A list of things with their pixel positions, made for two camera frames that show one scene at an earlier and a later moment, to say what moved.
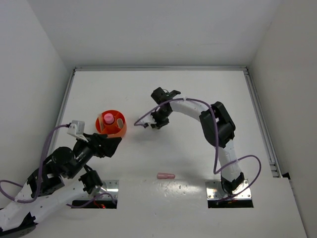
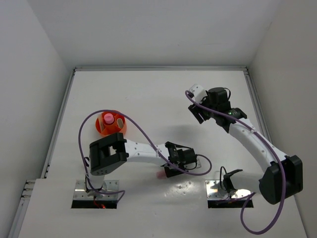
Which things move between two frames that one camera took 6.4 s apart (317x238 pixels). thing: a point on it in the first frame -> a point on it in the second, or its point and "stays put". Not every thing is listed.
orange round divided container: (111, 122) stays put
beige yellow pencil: (101, 121) stays put
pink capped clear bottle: (109, 118) stays put
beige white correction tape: (120, 123) stays put
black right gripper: (158, 124) -> (197, 112)
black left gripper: (109, 145) -> (169, 172)
